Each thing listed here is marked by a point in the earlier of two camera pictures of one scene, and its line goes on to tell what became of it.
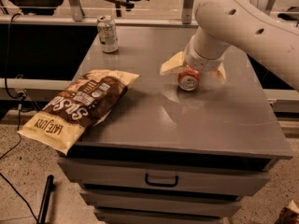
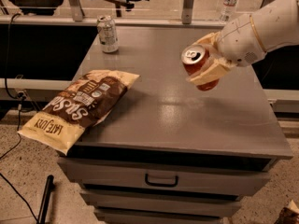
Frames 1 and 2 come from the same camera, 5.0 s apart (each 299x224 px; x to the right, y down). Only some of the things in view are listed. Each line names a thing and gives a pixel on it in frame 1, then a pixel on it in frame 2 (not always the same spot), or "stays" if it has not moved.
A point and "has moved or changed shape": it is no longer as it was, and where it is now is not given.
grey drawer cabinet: [163, 155] stays
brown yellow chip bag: [69, 115] stays
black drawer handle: [163, 184] stays
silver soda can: [107, 34] stays
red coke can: [189, 79] has moved or changed shape
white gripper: [202, 62] → [239, 42]
